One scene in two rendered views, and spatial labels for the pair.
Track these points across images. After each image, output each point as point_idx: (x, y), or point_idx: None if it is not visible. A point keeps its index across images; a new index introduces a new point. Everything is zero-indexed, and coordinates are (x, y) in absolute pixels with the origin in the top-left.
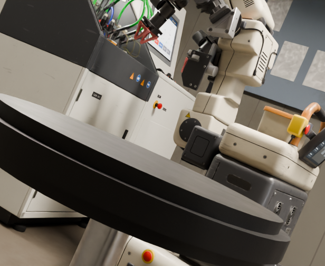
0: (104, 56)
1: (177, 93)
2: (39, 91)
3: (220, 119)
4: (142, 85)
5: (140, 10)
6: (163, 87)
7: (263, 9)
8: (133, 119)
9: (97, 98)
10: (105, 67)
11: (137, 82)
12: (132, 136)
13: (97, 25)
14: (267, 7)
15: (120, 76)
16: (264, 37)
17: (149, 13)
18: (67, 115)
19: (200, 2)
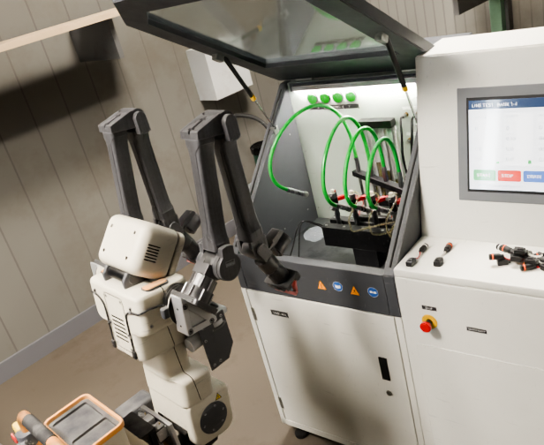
0: (253, 272)
1: (501, 297)
2: None
3: (156, 391)
4: (358, 294)
5: (419, 146)
6: (428, 292)
7: (99, 256)
8: (384, 343)
9: (283, 316)
10: (264, 282)
11: (340, 291)
12: (409, 369)
13: (234, 240)
14: (124, 240)
15: (298, 289)
16: (103, 297)
17: (343, 179)
18: (257, 333)
19: None
